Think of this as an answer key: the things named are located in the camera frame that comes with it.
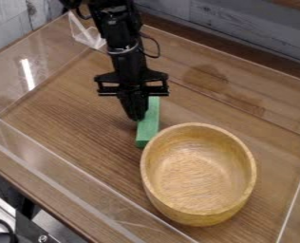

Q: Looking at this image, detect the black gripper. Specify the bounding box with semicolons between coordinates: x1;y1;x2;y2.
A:
94;47;169;121

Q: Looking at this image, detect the green wooden block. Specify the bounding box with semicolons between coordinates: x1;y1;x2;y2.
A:
135;97;161;148

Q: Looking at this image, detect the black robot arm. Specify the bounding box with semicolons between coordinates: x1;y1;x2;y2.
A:
59;0;169;122

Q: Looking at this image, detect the brown wooden bowl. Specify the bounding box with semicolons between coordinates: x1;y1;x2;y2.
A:
139;122;258;227

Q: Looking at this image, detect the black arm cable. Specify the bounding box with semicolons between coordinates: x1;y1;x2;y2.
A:
138;31;162;60

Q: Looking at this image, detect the clear acrylic corner bracket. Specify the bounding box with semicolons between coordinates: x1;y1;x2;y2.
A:
67;12;106;49

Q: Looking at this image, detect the clear acrylic front wall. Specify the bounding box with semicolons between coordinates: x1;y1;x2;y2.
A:
0;120;198;243

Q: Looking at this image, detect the black metal table frame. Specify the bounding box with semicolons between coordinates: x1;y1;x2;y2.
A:
0;176;87;243

